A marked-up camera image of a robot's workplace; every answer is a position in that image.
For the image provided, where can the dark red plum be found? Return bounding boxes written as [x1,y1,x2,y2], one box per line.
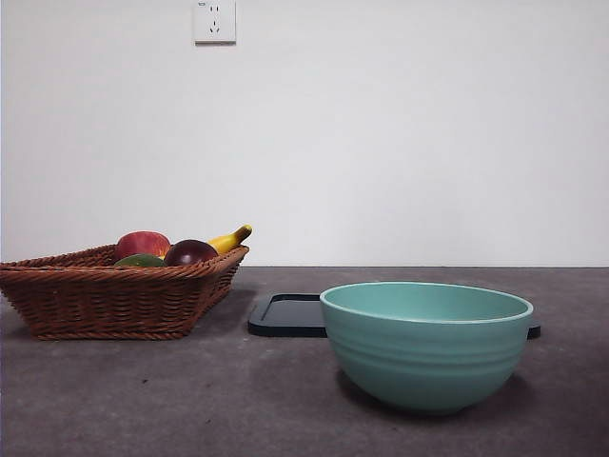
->
[164,238,220,268]

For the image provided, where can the yellow banana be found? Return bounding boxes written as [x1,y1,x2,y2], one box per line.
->
[205,224,253,254]

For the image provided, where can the brown wicker basket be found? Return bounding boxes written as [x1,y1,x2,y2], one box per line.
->
[0,243,250,342]

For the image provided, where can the black rectangular tray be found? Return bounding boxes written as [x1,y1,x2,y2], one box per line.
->
[246,292,542,340]

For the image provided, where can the green avocado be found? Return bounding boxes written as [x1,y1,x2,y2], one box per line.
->
[112,252,167,268]

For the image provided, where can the white wall socket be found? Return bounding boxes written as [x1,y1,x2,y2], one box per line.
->
[193,0,237,47]

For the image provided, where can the teal ribbed bowl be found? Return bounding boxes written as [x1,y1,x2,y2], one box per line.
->
[318,281,535,416]

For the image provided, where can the red apple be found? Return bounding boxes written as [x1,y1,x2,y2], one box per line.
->
[113,230,172,263]

